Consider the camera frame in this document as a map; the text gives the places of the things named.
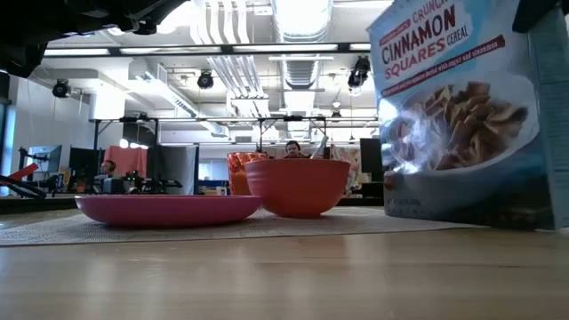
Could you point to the silver ventilation duct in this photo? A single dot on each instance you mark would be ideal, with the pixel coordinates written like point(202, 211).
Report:
point(306, 66)

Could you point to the black ceiling spotlight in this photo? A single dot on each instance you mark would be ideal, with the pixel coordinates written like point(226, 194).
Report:
point(205, 80)
point(61, 89)
point(359, 71)

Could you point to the red and black background device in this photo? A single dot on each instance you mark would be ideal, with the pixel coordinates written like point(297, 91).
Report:
point(22, 171)

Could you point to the pink plastic plate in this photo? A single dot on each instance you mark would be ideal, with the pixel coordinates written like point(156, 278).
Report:
point(169, 211)

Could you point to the black background panel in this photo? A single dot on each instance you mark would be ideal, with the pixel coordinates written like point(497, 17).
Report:
point(84, 164)

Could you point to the orange-red plastic bowl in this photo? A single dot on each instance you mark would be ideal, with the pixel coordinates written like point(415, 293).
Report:
point(298, 191)

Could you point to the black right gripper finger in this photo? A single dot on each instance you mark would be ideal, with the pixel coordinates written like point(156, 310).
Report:
point(533, 13)

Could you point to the grey background curtain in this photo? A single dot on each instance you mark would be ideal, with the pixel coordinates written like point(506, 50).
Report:
point(178, 169)

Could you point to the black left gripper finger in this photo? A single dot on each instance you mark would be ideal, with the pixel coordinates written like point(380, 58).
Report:
point(151, 11)

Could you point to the small background desk monitor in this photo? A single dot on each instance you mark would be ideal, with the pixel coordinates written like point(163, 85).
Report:
point(44, 159)

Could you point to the black overhead beam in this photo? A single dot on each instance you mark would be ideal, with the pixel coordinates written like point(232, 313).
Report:
point(178, 48)

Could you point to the black background truss frame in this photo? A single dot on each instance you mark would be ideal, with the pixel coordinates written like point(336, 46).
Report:
point(178, 119)

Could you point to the grey woven placemat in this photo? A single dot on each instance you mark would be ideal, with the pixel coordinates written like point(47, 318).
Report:
point(311, 226)

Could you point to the orange faceted tumbler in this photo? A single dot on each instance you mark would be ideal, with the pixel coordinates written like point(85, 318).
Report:
point(238, 178)

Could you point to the person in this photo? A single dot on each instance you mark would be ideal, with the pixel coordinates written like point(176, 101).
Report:
point(108, 168)
point(294, 149)

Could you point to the floral patterned cloth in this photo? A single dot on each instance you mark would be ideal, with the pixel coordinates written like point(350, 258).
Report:
point(351, 169)

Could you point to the black background monitor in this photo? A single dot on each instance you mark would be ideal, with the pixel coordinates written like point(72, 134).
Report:
point(371, 155)

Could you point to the blue cinnamon squares cereal box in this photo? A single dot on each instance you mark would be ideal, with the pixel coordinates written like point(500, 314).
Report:
point(444, 133)

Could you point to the orange background partition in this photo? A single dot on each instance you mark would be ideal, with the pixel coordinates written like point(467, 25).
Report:
point(129, 160)

